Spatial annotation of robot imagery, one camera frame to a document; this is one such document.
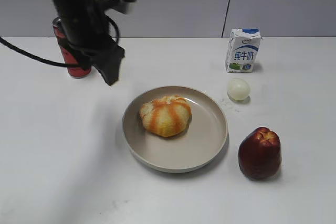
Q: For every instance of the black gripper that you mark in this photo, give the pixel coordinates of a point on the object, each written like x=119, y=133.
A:
x=86, y=28

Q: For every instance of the orange striped croissant bread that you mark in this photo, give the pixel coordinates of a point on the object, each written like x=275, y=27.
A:
x=167, y=116

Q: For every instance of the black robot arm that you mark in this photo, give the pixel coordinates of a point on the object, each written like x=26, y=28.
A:
x=114, y=34

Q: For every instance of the beige round plate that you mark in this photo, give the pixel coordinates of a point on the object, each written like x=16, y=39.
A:
x=202, y=140

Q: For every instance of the red soda can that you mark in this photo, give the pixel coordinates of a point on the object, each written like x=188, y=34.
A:
x=74, y=70

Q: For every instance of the white egg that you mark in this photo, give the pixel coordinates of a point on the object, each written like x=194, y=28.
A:
x=238, y=89

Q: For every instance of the white blue milk carton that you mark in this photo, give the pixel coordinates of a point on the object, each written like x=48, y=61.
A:
x=243, y=48

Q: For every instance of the dark red wax apple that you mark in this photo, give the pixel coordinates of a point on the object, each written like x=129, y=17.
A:
x=259, y=154

